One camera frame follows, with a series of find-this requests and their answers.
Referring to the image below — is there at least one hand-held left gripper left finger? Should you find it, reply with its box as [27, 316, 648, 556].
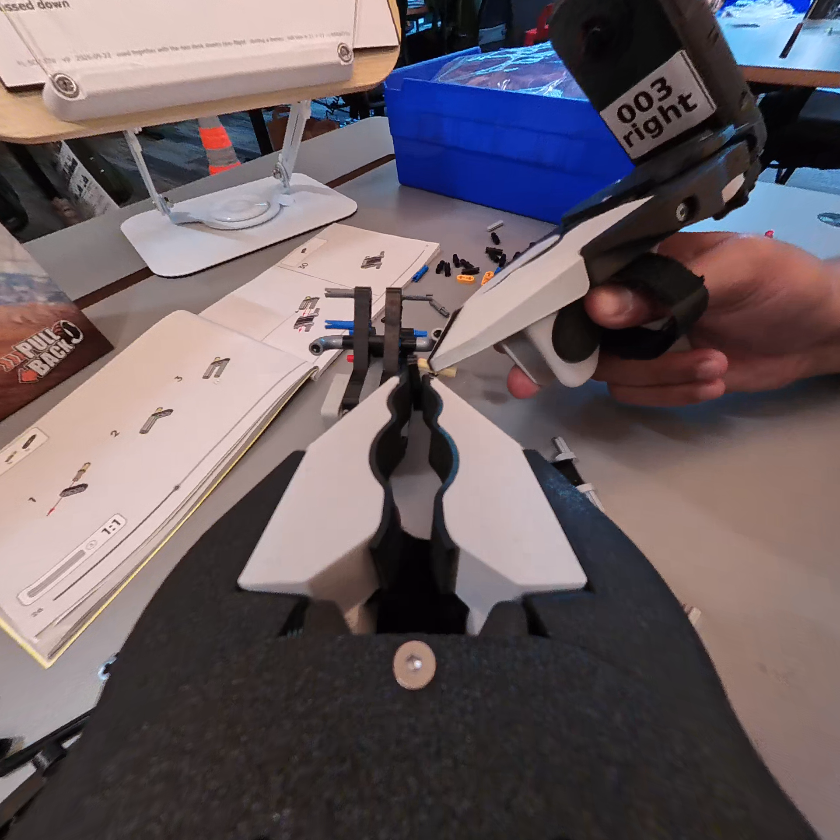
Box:
[238, 376, 411, 636]

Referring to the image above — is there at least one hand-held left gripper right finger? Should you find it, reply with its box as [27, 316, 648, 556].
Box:
[420, 377, 588, 636]

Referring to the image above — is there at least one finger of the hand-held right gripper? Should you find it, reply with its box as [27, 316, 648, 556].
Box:
[428, 196, 657, 375]

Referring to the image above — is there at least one pile of blue black lego pins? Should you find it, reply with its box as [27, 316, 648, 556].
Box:
[413, 220, 526, 290]

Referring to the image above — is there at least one small black grey lego assembly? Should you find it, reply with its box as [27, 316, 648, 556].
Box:
[550, 436, 605, 513]

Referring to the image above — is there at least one grey black lego chassis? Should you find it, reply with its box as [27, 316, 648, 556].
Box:
[308, 283, 454, 421]

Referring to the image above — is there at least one lego instruction booklet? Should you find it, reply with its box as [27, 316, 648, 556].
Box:
[0, 223, 442, 670]

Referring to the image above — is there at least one lego set box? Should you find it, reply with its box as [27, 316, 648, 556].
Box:
[0, 140, 120, 422]

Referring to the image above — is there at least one pile of large lego beams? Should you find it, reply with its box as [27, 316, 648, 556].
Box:
[0, 659, 112, 815]

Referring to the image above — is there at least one person's right hand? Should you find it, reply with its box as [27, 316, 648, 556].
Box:
[507, 230, 840, 408]

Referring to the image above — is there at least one clear plastic bag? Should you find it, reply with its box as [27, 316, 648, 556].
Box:
[433, 42, 592, 101]

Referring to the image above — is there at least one grey background table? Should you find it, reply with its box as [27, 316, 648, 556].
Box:
[715, 0, 840, 89]

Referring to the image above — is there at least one blue plastic bin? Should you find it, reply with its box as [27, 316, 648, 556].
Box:
[384, 46, 637, 225]

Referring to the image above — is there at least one dark background chair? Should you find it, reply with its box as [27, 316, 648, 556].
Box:
[755, 85, 840, 186]

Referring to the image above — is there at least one wooden white document stand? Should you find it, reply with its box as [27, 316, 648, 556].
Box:
[0, 0, 403, 278]

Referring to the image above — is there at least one orange traffic cone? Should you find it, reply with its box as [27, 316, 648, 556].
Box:
[197, 115, 242, 177]

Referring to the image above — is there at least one printed instruction sheet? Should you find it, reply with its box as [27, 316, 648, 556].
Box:
[0, 0, 401, 89]

